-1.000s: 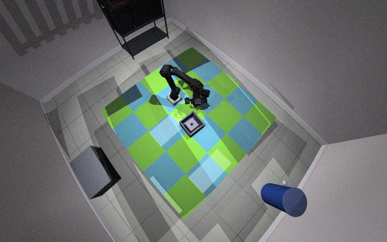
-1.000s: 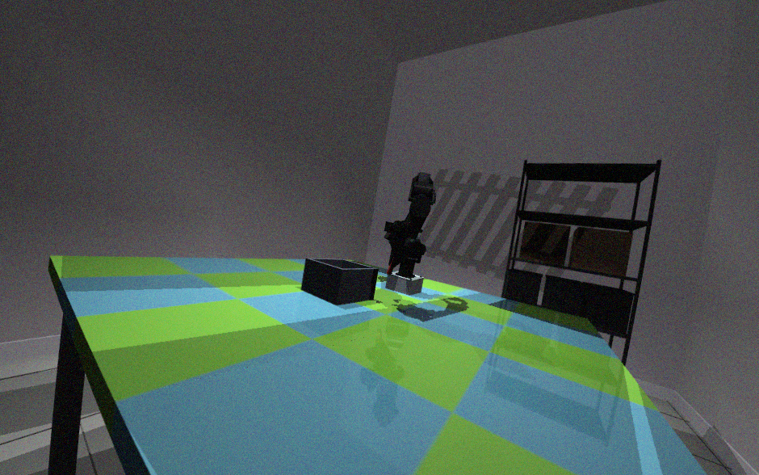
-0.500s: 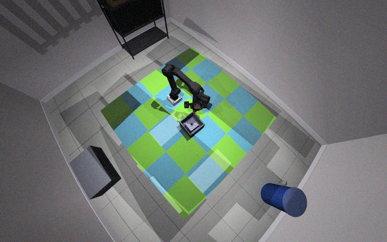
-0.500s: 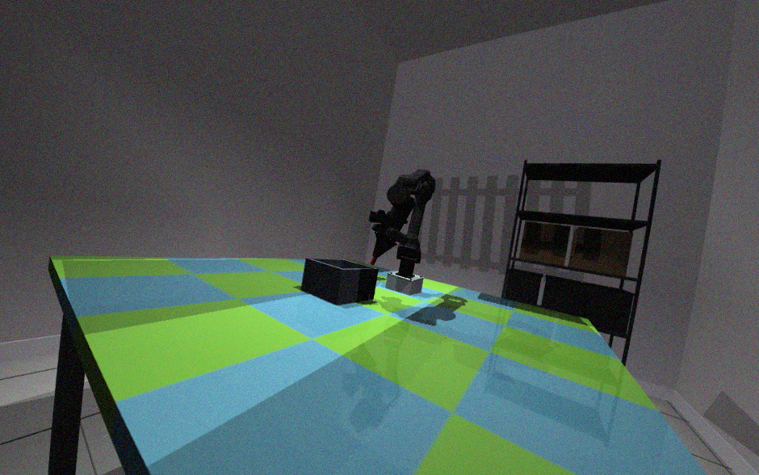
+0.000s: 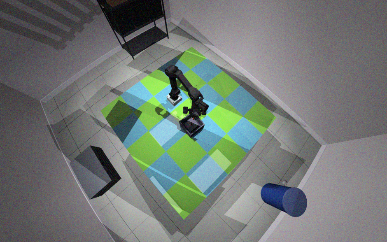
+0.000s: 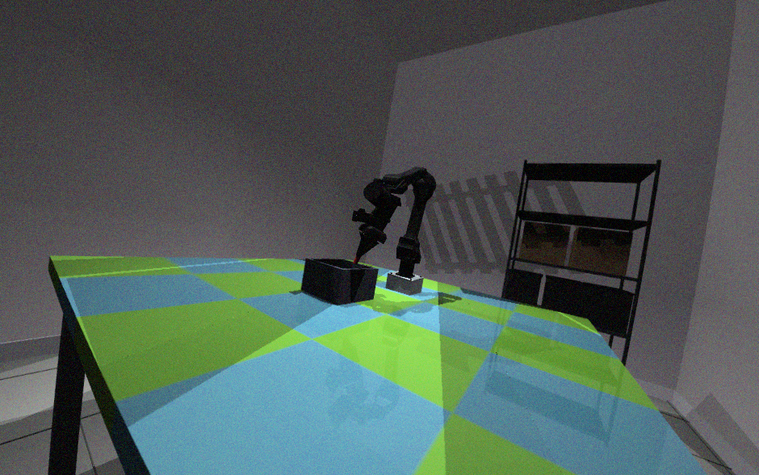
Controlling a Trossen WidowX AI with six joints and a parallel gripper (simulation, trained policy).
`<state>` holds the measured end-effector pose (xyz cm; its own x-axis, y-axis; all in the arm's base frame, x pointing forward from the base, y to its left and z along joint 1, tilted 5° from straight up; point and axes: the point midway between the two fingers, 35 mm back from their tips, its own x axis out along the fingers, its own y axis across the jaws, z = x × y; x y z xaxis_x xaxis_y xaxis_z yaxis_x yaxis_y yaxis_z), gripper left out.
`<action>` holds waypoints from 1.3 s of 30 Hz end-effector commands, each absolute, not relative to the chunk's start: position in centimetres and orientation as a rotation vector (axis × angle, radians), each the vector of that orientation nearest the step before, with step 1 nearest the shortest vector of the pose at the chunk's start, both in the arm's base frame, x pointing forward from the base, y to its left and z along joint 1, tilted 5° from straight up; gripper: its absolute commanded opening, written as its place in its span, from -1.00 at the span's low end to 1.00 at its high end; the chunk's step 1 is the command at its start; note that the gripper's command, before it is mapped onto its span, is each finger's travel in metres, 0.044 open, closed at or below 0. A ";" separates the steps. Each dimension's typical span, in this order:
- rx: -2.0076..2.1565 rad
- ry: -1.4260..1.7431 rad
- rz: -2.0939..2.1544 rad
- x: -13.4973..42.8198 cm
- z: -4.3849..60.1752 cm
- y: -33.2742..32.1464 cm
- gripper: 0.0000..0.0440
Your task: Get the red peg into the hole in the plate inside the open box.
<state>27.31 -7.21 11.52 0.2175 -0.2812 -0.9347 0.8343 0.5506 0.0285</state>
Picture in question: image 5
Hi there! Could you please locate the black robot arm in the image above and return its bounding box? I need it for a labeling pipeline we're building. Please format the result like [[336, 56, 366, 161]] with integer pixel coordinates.
[[164, 65, 209, 117]]

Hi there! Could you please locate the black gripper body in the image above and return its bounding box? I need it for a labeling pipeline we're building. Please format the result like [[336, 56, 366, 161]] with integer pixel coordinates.
[[183, 105, 206, 115]]

